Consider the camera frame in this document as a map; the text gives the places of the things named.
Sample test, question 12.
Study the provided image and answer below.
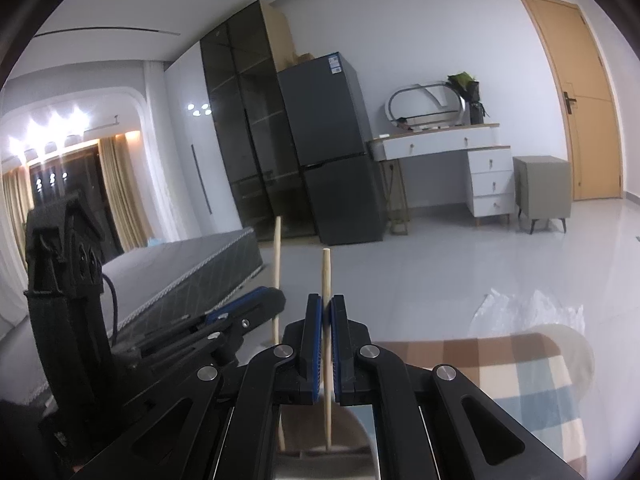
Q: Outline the white sheer curtain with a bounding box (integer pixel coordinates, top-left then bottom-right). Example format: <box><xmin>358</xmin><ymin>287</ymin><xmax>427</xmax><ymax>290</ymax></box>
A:
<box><xmin>0</xmin><ymin>167</ymin><xmax>36</xmax><ymax>326</ymax></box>

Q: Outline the white wardrobe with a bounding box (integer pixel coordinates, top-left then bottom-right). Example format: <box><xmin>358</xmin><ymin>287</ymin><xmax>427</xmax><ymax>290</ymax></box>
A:
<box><xmin>164</xmin><ymin>40</ymin><xmax>251</xmax><ymax>243</ymax></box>

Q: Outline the wooden chopstick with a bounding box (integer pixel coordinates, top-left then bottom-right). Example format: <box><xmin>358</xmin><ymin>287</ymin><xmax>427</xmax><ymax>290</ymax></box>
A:
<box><xmin>271</xmin><ymin>216</ymin><xmax>287</xmax><ymax>453</ymax></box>
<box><xmin>322</xmin><ymin>249</ymin><xmax>334</xmax><ymax>453</ymax></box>

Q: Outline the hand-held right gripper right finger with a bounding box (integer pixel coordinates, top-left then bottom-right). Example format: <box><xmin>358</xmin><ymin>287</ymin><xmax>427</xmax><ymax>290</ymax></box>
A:
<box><xmin>329</xmin><ymin>294</ymin><xmax>586</xmax><ymax>480</ymax></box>

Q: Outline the white dressing table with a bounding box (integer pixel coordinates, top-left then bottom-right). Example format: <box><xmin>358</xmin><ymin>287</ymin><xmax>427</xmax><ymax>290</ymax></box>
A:
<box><xmin>367</xmin><ymin>122</ymin><xmax>516</xmax><ymax>229</ymax></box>

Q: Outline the wooden door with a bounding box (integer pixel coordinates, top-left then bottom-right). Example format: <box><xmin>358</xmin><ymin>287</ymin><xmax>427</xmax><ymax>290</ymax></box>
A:
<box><xmin>516</xmin><ymin>0</ymin><xmax>626</xmax><ymax>202</ymax></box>

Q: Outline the black cable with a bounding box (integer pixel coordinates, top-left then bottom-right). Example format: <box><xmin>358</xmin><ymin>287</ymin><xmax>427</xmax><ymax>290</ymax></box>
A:
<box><xmin>101</xmin><ymin>274</ymin><xmax>122</xmax><ymax>347</ymax></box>

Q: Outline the grey refrigerator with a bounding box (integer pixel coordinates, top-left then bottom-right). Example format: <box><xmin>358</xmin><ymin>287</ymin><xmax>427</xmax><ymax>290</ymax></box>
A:
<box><xmin>277</xmin><ymin>51</ymin><xmax>388</xmax><ymax>247</ymax></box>

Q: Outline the clear plastic bag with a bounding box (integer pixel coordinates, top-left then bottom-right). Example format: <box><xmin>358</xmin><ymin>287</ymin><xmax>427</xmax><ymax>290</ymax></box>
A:
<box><xmin>467</xmin><ymin>287</ymin><xmax>586</xmax><ymax>341</ymax></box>

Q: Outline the gold wire stool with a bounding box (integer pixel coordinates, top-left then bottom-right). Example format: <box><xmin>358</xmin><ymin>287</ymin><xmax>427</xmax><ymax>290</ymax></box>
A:
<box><xmin>380</xmin><ymin>160</ymin><xmax>410</xmax><ymax>236</ymax></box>

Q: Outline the grey nightstand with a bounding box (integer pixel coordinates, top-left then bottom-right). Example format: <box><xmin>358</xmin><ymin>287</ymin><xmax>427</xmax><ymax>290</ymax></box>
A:
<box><xmin>512</xmin><ymin>155</ymin><xmax>572</xmax><ymax>235</ymax></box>

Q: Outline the oval vanity mirror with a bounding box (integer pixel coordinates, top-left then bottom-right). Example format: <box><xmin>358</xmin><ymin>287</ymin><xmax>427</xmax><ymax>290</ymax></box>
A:
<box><xmin>384</xmin><ymin>80</ymin><xmax>468</xmax><ymax>133</ymax></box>

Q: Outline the dark glass wardrobe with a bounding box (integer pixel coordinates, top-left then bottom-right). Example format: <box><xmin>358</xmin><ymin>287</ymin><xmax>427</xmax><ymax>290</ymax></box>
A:
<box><xmin>200</xmin><ymin>0</ymin><xmax>318</xmax><ymax>241</ymax></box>

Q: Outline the row of ceiling spotlights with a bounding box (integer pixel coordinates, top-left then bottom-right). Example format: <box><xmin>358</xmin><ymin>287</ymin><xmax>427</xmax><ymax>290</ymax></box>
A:
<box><xmin>5</xmin><ymin>105</ymin><xmax>93</xmax><ymax>161</ymax></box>

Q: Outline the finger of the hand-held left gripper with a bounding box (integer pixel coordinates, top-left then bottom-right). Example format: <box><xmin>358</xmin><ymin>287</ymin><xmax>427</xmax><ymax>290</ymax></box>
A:
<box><xmin>145</xmin><ymin>316</ymin><xmax>273</xmax><ymax>377</ymax></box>
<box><xmin>137</xmin><ymin>287</ymin><xmax>287</xmax><ymax>356</ymax></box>

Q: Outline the grey mattress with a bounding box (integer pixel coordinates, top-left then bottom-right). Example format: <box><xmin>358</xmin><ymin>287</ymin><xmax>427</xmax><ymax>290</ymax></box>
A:
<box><xmin>12</xmin><ymin>227</ymin><xmax>264</xmax><ymax>403</ymax></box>

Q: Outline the beige curtain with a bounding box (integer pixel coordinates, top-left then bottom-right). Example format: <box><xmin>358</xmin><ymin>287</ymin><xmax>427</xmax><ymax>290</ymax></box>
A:
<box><xmin>97</xmin><ymin>135</ymin><xmax>153</xmax><ymax>253</ymax></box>

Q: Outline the plaid tablecloth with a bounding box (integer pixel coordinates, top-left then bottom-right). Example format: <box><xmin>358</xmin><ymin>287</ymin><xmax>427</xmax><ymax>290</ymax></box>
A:
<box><xmin>372</xmin><ymin>332</ymin><xmax>588</xmax><ymax>480</ymax></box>

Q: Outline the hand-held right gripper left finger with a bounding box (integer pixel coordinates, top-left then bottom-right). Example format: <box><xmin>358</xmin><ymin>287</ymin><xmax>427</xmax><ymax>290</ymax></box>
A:
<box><xmin>72</xmin><ymin>294</ymin><xmax>323</xmax><ymax>480</ymax></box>

